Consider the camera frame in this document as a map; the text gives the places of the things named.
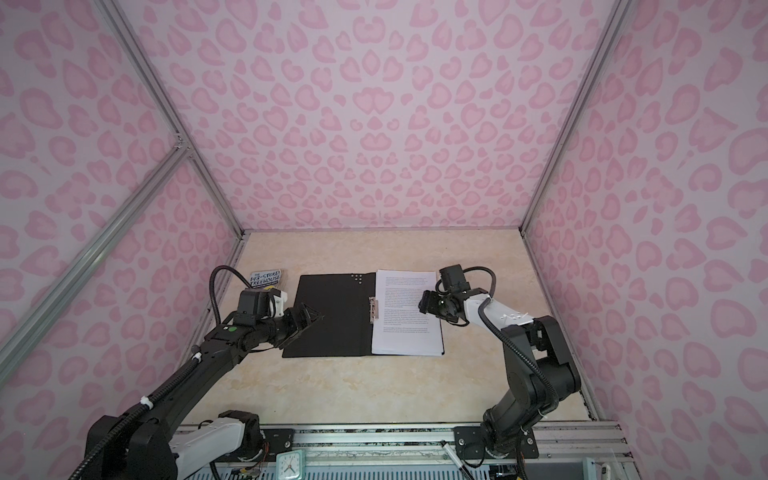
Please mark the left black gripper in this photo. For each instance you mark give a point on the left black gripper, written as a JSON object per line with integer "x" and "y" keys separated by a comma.
{"x": 297, "y": 325}

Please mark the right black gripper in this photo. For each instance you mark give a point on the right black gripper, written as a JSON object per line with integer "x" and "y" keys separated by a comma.
{"x": 428, "y": 304}

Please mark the white printed sheet back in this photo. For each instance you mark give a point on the white printed sheet back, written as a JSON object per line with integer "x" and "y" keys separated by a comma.
{"x": 400, "y": 328}

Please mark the black file folder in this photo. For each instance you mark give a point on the black file folder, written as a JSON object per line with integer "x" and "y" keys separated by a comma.
{"x": 348, "y": 304}

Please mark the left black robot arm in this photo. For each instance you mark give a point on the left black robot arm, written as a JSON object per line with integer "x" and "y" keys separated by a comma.
{"x": 137, "y": 443}

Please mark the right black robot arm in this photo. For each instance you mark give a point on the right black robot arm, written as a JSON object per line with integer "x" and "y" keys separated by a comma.
{"x": 540, "y": 369}

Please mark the colourful paperback book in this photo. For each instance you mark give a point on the colourful paperback book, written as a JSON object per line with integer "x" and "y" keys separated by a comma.
{"x": 265, "y": 279}

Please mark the small white desk clock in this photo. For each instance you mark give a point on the small white desk clock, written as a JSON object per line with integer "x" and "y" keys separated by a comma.
{"x": 290, "y": 465}

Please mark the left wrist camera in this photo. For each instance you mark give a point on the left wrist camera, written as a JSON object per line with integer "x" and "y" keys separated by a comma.
{"x": 255, "y": 305}

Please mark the black pen on rail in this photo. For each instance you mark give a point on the black pen on rail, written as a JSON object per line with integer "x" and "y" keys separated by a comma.
{"x": 456, "y": 461}

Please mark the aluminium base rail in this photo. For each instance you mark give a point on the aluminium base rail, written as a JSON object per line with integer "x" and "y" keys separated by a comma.
{"x": 229, "y": 448}

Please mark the aluminium diagonal frame bar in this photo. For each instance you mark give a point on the aluminium diagonal frame bar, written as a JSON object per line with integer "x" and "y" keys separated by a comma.
{"x": 39, "y": 320}

